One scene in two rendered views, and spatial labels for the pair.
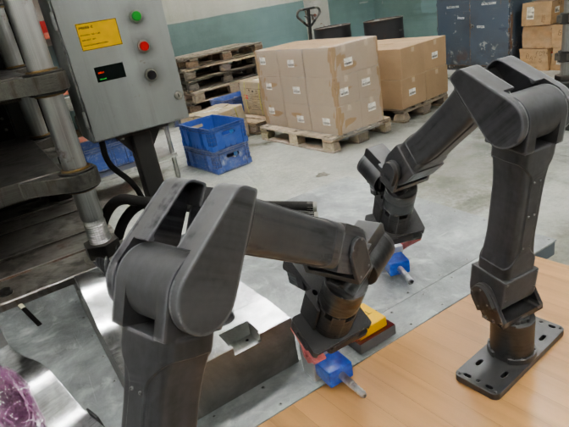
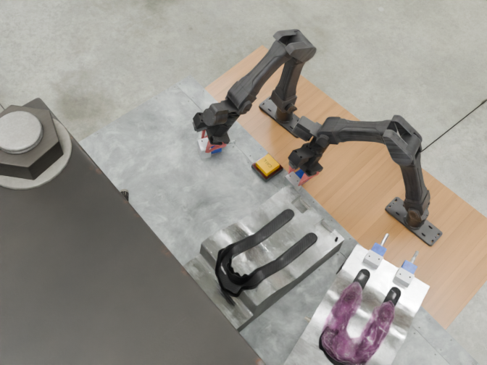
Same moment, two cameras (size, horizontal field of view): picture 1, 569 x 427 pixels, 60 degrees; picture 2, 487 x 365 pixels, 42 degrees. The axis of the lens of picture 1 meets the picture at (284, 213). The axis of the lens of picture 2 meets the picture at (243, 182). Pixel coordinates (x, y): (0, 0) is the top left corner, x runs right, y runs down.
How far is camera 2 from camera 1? 2.02 m
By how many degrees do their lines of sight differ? 78
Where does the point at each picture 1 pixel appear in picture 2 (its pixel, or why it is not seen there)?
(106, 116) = not seen: hidden behind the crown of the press
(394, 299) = (238, 153)
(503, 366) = (293, 120)
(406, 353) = (281, 153)
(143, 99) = not seen: hidden behind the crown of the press
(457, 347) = (278, 134)
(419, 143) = (259, 85)
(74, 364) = (285, 316)
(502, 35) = not seen: outside the picture
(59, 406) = (342, 280)
